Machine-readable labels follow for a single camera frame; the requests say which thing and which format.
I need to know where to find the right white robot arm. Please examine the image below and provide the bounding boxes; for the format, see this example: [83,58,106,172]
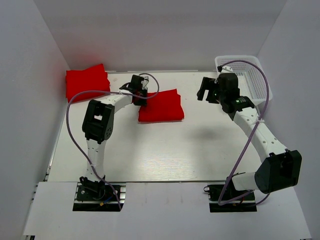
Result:
[197,72,302,200]

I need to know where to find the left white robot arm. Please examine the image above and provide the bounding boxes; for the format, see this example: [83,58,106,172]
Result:
[82,75,149,200]

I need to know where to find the white plastic basket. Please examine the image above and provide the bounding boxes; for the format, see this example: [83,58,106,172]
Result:
[214,55,267,107]

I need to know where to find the folded red t-shirt stack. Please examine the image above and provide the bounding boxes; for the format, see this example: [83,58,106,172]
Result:
[65,63,110,102]

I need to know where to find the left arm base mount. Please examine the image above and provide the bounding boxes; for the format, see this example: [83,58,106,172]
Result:
[72,176,126,212]

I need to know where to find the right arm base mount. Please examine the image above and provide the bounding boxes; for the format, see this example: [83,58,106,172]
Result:
[203,183,258,214]

